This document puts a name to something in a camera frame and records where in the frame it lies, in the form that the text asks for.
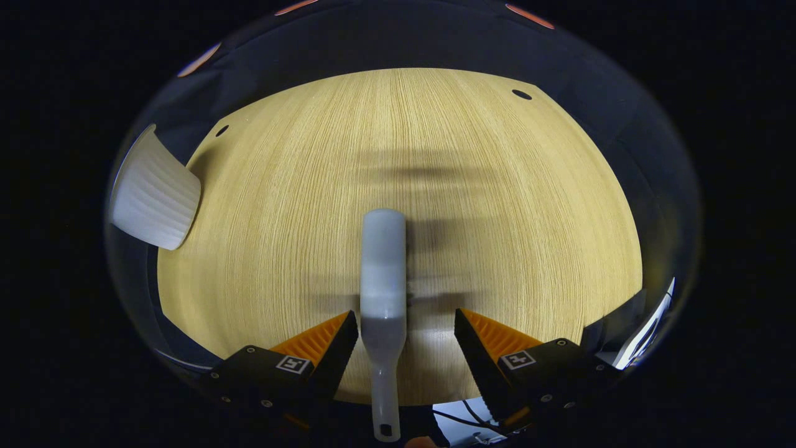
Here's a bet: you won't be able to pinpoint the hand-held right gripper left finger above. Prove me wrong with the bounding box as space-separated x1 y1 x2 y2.
208 310 360 430

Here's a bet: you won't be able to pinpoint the white ribbed garbage bin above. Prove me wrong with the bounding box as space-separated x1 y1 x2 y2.
109 123 202 251

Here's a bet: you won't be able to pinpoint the small grey broom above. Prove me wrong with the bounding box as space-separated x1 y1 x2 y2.
359 208 409 442

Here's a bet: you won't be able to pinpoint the black cables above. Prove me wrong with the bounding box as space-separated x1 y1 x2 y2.
432 398 504 436

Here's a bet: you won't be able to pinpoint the white panel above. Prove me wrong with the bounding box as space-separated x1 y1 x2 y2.
613 277 677 369

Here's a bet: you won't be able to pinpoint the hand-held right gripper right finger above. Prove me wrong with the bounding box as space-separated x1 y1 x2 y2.
454 307 622 430

